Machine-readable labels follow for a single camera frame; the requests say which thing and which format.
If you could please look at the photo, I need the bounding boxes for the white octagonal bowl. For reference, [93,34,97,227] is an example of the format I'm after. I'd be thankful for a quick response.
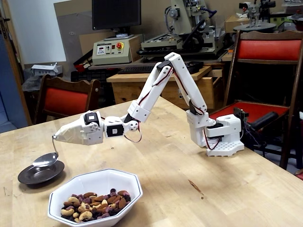
[47,168,143,227]

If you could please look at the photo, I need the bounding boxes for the large wooden red-cushion chair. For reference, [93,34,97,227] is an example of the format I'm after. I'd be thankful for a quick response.
[209,29,303,171]

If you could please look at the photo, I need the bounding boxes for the blue door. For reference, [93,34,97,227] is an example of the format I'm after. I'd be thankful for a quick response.
[0,33,28,134]

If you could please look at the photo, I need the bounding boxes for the dark door handle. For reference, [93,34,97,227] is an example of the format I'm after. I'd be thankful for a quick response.
[0,13,10,40]

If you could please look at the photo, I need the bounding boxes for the clear plastic bag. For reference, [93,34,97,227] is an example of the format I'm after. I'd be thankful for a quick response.
[22,75,43,93]

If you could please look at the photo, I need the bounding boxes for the brown cardboard box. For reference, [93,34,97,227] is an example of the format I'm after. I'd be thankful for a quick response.
[224,14,251,33]

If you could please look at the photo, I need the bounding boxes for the light wooden workbench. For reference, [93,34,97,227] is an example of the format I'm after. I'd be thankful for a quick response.
[106,65,224,111]

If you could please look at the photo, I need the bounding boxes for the black cylindrical handle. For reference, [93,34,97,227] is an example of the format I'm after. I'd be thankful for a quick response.
[250,112,279,133]

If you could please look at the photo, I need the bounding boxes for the white board panel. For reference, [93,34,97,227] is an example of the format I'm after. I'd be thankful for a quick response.
[8,0,67,65]

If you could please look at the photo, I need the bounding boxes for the beige milling machine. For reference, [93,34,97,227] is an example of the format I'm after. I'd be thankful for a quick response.
[137,0,229,63]

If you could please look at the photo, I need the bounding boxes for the grey board panel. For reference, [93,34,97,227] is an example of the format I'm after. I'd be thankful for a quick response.
[53,0,94,69]

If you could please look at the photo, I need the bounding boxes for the brown cardboard sheet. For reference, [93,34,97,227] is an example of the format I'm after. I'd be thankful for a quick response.
[79,31,116,62]

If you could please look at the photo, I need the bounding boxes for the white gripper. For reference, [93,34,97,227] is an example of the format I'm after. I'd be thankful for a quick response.
[55,110,105,146]

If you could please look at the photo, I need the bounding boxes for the small wooden red-cushion chair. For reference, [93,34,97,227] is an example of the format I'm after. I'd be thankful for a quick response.
[34,74,101,125]

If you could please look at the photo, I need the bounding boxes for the beige control box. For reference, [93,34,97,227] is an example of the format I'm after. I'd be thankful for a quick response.
[92,35,140,66]

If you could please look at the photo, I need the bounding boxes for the dark round plate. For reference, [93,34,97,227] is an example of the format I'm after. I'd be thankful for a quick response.
[18,159,65,185]

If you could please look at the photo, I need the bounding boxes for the white paper model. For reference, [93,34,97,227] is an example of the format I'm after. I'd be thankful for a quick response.
[31,62,63,77]

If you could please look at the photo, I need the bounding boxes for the robot controller circuit board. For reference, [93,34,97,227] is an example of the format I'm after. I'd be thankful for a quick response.
[233,106,250,123]

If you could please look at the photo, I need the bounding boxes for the green box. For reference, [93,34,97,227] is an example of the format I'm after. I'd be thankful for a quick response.
[269,13,299,24]

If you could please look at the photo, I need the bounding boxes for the black red-edged case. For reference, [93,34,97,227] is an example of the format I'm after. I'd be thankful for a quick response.
[72,50,93,72]

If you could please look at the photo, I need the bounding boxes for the black plastic crate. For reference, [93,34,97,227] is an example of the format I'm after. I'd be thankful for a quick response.
[71,70,116,83]

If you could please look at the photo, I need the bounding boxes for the black computer monitor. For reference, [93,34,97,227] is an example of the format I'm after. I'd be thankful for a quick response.
[91,0,142,41]

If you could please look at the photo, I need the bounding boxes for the small mechanical device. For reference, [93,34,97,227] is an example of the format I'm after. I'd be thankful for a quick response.
[239,0,276,24]

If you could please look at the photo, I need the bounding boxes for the thin controller board wires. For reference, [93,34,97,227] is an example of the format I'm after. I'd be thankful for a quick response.
[243,122,267,152]

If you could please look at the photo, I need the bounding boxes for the mixed nuts and fruit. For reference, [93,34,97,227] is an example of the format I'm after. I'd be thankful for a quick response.
[61,188,131,223]

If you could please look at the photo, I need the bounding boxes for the wrist servo cable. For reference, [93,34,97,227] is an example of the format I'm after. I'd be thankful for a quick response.
[124,122,143,143]

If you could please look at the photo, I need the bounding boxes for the beige masking tape wrap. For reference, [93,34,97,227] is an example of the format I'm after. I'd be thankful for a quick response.
[52,118,87,145]

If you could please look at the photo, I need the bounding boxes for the bent metal spoon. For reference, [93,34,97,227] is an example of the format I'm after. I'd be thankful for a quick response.
[32,135,59,168]

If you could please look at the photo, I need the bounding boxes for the black keyboard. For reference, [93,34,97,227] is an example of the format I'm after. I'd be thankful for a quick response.
[117,65,158,75]

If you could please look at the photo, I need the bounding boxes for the black plastic tray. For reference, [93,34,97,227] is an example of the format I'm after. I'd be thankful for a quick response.
[184,61,205,74]

